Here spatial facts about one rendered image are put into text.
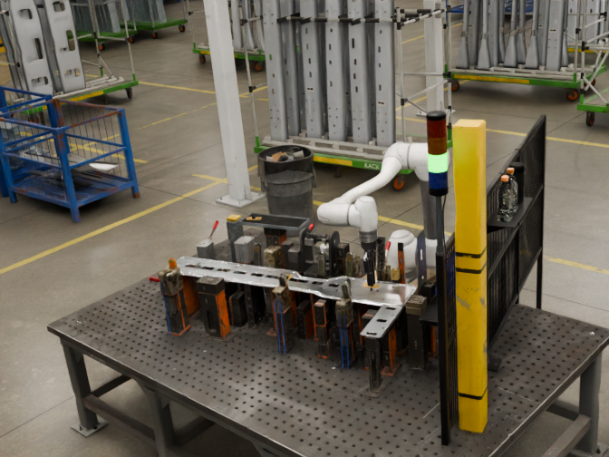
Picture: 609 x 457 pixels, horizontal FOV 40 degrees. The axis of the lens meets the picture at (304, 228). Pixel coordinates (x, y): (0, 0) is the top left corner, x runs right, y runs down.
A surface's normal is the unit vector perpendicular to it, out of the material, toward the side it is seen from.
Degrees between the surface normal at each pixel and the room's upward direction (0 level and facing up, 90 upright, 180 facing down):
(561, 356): 0
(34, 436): 0
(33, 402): 0
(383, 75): 87
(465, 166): 90
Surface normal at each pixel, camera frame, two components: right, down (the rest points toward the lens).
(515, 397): -0.09, -0.92
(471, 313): -0.44, 0.38
